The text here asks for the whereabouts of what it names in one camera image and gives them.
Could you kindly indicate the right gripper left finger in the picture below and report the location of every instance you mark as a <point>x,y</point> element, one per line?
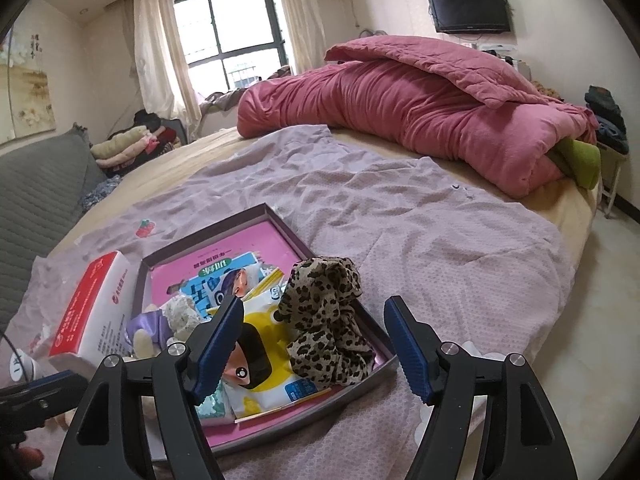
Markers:
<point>182,376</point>

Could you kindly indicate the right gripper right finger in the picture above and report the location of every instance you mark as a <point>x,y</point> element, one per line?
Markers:
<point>446,378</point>

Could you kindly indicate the plush toy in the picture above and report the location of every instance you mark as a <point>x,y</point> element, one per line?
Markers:
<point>156,328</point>

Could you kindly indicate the yellow white snack packet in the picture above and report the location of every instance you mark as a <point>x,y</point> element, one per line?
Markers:
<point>258,377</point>

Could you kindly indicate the leopard print fabric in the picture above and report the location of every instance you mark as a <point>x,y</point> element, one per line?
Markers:
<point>318,305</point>

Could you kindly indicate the green soft object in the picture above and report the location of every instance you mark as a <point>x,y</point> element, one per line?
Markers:
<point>216,409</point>

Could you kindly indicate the white cylindrical bottle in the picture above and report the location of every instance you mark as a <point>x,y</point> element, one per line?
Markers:
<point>23,368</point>

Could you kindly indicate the purple shallow box tray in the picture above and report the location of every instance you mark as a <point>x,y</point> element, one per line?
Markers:
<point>252,431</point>

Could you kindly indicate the red white tissue box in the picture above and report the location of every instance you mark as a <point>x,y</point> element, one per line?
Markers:
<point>94,323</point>

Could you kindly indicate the lilac patterned bed sheet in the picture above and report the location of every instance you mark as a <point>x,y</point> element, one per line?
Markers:
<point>474,266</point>

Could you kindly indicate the pink blue book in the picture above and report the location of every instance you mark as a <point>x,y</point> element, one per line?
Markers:
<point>237,262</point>

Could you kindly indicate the beige mattress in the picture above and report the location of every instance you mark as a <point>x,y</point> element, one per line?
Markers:
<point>570,208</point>

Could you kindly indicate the grey quilted headboard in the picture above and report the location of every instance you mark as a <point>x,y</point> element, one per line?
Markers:
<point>42,186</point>

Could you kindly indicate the folded clothes stack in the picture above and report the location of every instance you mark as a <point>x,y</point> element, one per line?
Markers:
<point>149,137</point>

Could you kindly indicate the green cloth under quilt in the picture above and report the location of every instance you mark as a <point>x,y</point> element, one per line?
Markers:
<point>578,160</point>

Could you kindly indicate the pink red folded quilt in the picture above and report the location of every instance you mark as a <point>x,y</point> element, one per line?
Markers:
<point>432,97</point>

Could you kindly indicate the cream left curtain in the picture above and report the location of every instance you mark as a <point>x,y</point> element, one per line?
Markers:
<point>163,74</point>

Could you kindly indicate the cream curtain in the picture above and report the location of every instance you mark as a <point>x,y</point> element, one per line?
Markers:
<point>306,30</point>
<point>163,74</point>

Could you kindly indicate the dark folded clothes pile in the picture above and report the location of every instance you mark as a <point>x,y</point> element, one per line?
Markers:
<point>612,130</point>

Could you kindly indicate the cream right curtain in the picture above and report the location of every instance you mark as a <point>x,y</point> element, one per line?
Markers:
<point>306,30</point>

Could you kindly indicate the framed wall painting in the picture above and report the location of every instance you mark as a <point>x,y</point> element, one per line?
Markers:
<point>26,107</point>

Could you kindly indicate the window with dark frame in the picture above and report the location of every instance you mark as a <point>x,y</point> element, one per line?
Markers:
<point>229,44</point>

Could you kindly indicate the wall mounted black television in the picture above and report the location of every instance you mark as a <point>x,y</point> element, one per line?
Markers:
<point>462,16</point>

